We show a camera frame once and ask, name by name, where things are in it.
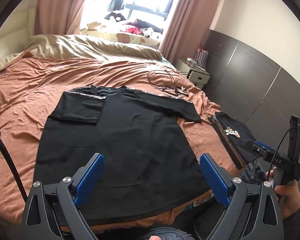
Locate black braided cable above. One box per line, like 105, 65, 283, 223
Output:
0, 125, 28, 203

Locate beige duvet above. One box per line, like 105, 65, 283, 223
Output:
0, 34, 163, 71

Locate pink curtain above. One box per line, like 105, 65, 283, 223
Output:
34, 0, 85, 35
159, 0, 219, 64

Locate white bedside cabinet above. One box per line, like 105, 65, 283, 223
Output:
175, 60, 210, 89

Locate cream leather headboard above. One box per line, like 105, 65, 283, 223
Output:
0, 8, 36, 58

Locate bear print pillow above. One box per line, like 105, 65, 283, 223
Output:
81, 22, 160, 49

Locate pink curtain left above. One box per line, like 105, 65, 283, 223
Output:
34, 0, 85, 35

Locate folded black printed shirt stack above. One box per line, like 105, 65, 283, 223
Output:
208, 112, 260, 170

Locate black cable coil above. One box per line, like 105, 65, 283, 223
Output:
147, 68, 190, 97

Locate person right hand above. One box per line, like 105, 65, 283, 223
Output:
274, 180, 300, 219

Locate pink curtain right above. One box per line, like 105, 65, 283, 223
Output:
159, 0, 219, 64

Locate striped gift bag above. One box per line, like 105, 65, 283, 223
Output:
194, 43, 209, 67

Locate black t-shirt patterned shoulders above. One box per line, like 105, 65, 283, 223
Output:
34, 86, 209, 225

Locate orange-brown bed blanket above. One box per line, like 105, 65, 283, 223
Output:
0, 51, 246, 233

